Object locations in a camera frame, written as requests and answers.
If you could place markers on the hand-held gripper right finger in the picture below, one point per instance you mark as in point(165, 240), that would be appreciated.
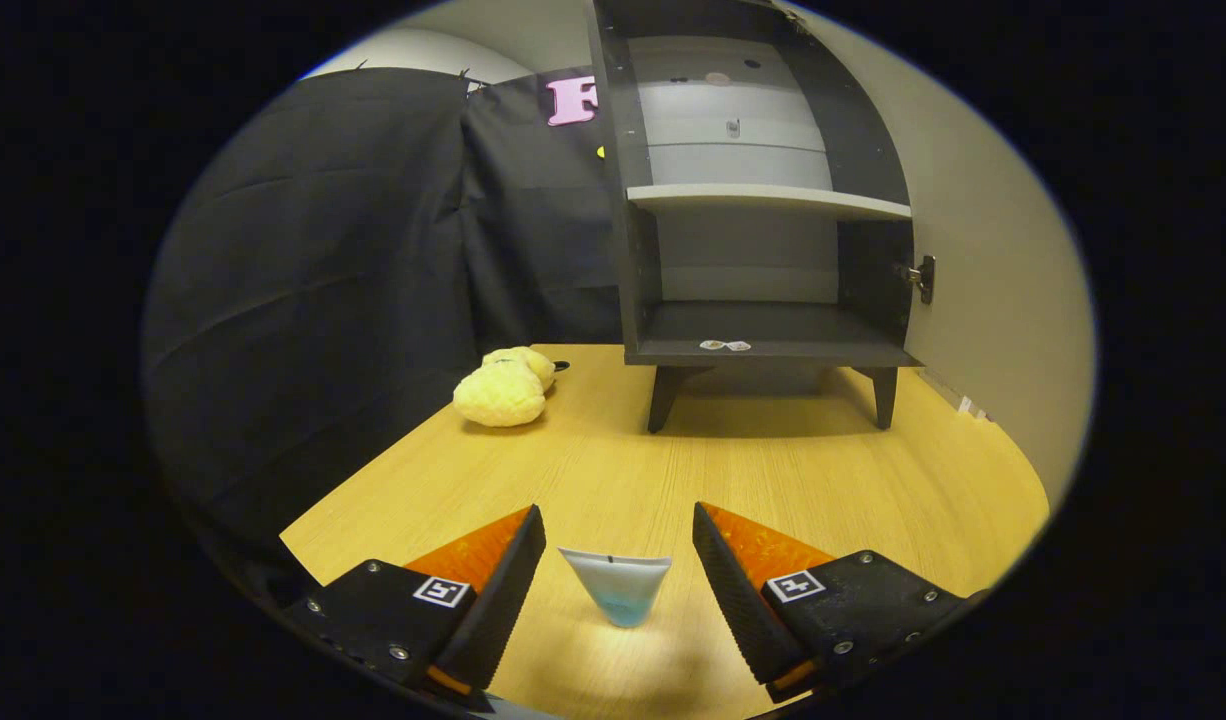
point(738, 590)

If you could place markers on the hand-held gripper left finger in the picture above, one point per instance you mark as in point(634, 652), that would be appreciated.
point(503, 590)

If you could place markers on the blue and white tube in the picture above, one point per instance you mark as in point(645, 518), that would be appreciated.
point(616, 585)

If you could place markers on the beige cabinet door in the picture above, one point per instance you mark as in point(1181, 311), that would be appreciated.
point(993, 250)

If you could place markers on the yellow plush toy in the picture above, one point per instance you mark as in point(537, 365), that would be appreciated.
point(498, 395)

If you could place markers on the dark grey cabinet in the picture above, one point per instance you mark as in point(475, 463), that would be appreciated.
point(773, 325)

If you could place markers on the black backdrop cloth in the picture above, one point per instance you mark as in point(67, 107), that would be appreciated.
point(323, 300)

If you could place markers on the metal door hinge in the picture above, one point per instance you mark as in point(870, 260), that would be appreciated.
point(921, 278)

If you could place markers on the white cabinet shelf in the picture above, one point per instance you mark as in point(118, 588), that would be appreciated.
point(763, 197)

